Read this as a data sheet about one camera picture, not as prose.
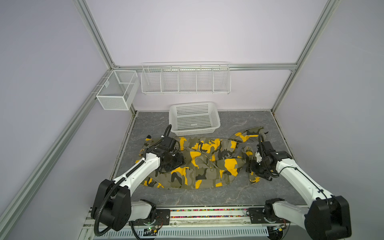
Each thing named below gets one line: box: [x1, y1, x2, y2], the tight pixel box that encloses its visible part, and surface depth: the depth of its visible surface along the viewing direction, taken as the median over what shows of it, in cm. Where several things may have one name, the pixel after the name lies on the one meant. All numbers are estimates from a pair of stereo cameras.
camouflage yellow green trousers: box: [141, 126, 265, 190], surface depth 89 cm
